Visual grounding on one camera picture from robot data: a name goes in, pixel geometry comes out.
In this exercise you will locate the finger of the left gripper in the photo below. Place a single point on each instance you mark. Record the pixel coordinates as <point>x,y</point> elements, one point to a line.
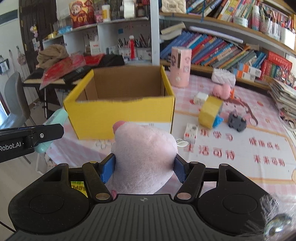
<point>33,131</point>

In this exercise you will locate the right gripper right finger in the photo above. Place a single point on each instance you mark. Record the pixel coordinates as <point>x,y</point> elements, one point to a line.
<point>190,175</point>

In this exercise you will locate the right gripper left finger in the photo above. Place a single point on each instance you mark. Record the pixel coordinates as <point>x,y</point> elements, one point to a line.
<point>97,175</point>

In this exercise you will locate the white staples box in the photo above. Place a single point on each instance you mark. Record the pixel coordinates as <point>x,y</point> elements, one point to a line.
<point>191,132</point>

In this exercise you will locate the pink plush pig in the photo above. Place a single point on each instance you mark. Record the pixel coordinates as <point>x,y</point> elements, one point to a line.
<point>144,158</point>

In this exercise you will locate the blue toy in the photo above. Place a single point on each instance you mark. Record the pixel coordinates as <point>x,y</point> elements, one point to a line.
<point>218,120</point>

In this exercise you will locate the grey toy car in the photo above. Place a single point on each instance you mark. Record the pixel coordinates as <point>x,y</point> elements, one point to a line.
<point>237,122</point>

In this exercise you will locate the yellow tape roll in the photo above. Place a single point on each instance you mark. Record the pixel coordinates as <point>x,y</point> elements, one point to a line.
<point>210,109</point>

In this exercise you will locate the white charger plug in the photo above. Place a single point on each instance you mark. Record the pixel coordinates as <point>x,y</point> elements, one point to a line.
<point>200,98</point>

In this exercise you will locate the small pink plush toy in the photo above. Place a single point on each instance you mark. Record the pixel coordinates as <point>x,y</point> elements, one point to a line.
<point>223,91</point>

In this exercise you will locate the mint green stapler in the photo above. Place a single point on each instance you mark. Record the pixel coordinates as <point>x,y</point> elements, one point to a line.
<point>51,130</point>

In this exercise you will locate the grey chair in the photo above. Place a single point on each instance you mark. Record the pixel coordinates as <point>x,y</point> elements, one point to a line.
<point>20,114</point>

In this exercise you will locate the black keyboard piano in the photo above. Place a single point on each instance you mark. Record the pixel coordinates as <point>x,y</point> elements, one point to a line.
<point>92,62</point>

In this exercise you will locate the pink cartoon desk mat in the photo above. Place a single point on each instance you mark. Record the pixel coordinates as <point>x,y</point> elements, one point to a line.
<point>264,151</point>

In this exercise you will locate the red plastic bag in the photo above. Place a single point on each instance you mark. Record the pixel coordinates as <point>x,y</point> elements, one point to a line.
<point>61,68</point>

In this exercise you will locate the brown folded towel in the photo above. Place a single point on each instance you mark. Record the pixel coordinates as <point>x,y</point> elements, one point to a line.
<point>51,55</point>

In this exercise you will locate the yellow cardboard box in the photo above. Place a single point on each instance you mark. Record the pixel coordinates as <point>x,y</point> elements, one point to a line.
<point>139,94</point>

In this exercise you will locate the white quilted pouch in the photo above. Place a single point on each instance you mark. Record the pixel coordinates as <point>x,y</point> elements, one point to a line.
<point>222,76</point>

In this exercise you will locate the pink cylindrical humidifier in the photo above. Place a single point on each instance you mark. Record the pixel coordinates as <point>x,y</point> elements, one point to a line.
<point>180,66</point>

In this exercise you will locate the stack of papers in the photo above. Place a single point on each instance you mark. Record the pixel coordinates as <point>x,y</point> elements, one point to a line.
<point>284,98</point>

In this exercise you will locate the red fortune god box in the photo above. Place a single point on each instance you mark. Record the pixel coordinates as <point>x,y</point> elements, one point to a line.
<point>81,13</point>

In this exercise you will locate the white pen holder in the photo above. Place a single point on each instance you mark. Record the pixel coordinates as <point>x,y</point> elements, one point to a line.
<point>144,54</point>

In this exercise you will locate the red tassel ornament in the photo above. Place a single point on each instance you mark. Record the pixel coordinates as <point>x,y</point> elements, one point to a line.
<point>132,47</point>

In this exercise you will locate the red dictionary book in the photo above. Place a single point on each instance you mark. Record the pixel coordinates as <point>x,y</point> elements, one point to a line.
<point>278,60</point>

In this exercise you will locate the cream quilted handbag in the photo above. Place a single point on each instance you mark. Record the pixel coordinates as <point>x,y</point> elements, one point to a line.
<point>173,6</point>

